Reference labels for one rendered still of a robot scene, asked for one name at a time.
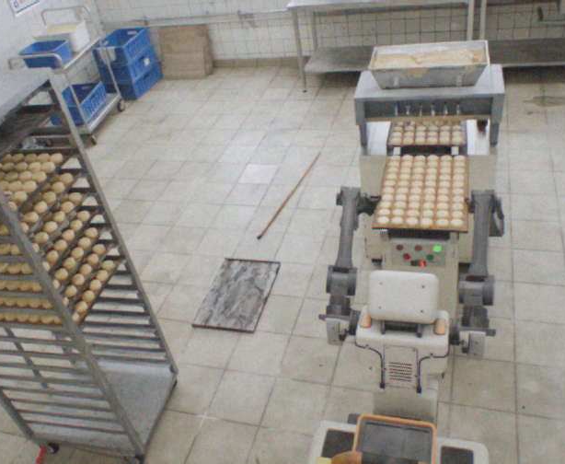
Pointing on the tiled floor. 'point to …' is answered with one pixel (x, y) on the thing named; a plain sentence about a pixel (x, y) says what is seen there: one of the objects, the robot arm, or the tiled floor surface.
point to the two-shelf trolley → (71, 84)
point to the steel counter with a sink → (564, 52)
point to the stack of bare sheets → (237, 295)
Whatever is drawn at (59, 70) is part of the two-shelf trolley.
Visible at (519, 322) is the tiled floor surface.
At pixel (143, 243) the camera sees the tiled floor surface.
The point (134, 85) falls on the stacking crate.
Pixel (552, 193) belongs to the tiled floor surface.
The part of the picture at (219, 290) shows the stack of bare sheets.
